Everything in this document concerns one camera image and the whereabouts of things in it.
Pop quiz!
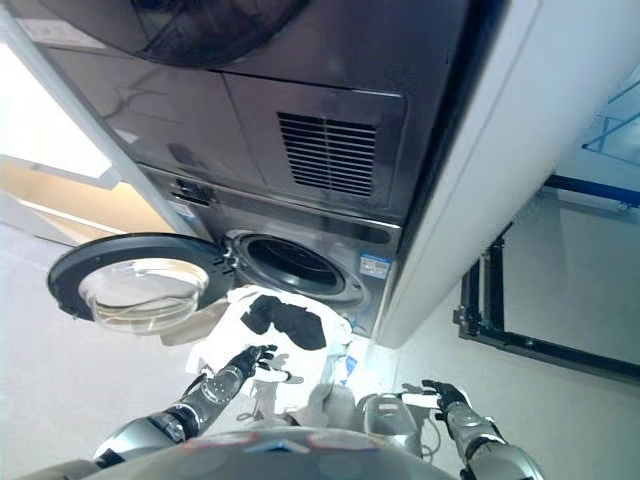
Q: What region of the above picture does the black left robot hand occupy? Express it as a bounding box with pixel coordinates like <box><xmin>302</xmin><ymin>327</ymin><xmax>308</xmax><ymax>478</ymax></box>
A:
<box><xmin>232</xmin><ymin>344</ymin><xmax>306</xmax><ymax>385</ymax></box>

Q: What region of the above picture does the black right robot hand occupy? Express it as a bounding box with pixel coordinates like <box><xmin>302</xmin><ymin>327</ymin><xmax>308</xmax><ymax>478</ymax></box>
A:
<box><xmin>402</xmin><ymin>379</ymin><xmax>474</xmax><ymax>421</ymax></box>

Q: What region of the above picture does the black garment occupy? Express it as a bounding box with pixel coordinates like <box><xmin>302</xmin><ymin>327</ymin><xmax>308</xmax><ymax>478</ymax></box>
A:
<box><xmin>239</xmin><ymin>294</ymin><xmax>328</xmax><ymax>351</ymax></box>

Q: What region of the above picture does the grey front-load washing machine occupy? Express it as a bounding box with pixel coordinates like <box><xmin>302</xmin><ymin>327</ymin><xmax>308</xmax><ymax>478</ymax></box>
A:
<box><xmin>133</xmin><ymin>163</ymin><xmax>407</xmax><ymax>342</ymax></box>

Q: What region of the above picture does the white crumpled cloth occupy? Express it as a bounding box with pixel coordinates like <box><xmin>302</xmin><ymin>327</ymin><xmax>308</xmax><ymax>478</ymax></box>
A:
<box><xmin>159</xmin><ymin>283</ymin><xmax>362</xmax><ymax>427</ymax></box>

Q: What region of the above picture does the silver right robot leg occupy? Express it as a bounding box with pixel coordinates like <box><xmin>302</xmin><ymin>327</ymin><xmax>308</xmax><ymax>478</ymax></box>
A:
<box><xmin>356</xmin><ymin>392</ymin><xmax>420</xmax><ymax>457</ymax></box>

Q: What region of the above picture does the black wheeled gantry stand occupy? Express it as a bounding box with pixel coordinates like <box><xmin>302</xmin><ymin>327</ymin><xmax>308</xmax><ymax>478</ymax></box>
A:
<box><xmin>452</xmin><ymin>173</ymin><xmax>640</xmax><ymax>387</ymax></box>

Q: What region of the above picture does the silver robot torso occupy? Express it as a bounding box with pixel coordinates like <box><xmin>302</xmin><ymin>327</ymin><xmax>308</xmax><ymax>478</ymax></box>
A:
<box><xmin>29</xmin><ymin>428</ymin><xmax>454</xmax><ymax>480</ymax></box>

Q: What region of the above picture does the small blue white package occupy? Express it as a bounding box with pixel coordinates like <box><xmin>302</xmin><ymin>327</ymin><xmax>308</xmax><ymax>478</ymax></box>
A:
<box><xmin>341</xmin><ymin>351</ymin><xmax>361</xmax><ymax>382</ymax></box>

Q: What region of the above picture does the round glass washer door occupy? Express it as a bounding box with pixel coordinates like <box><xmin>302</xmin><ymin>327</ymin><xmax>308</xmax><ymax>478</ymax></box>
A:
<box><xmin>47</xmin><ymin>231</ymin><xmax>237</xmax><ymax>335</ymax></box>

